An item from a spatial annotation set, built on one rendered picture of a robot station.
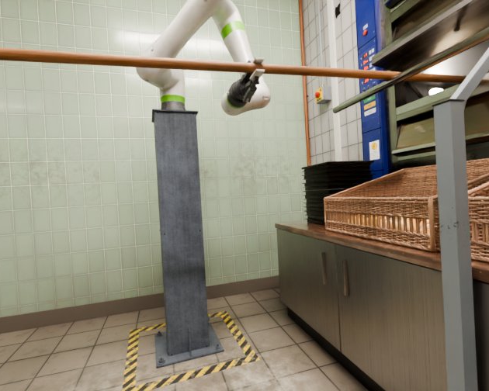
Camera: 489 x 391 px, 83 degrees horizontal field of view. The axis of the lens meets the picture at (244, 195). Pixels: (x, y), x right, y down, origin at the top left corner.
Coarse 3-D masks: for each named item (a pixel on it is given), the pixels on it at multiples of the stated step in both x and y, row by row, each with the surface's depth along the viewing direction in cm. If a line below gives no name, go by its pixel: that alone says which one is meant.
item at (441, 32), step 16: (464, 0) 98; (480, 0) 94; (448, 16) 103; (464, 16) 102; (480, 16) 102; (416, 32) 116; (432, 32) 112; (448, 32) 111; (464, 32) 110; (400, 48) 125; (416, 48) 124; (432, 48) 123; (384, 64) 139; (400, 64) 138
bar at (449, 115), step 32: (480, 32) 73; (416, 64) 92; (480, 64) 64; (448, 128) 61; (448, 160) 61; (448, 192) 61; (448, 224) 62; (448, 256) 62; (448, 288) 63; (448, 320) 63; (448, 352) 63; (448, 384) 64
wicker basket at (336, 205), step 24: (408, 168) 137; (432, 168) 125; (360, 192) 134; (384, 192) 137; (408, 192) 134; (432, 192) 122; (336, 216) 120; (360, 216) 105; (384, 216) 93; (408, 216) 84; (432, 216) 76; (384, 240) 93; (408, 240) 84; (432, 240) 76
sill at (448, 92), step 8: (488, 72) 104; (488, 80) 105; (448, 88) 119; (456, 88) 116; (432, 96) 126; (440, 96) 123; (448, 96) 119; (408, 104) 138; (416, 104) 134; (424, 104) 130; (400, 112) 143
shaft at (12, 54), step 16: (0, 48) 70; (96, 64) 78; (112, 64) 78; (128, 64) 79; (144, 64) 80; (160, 64) 81; (176, 64) 82; (192, 64) 84; (208, 64) 85; (224, 64) 86; (240, 64) 87; (256, 64) 89; (272, 64) 91; (416, 80) 108; (432, 80) 110; (448, 80) 112
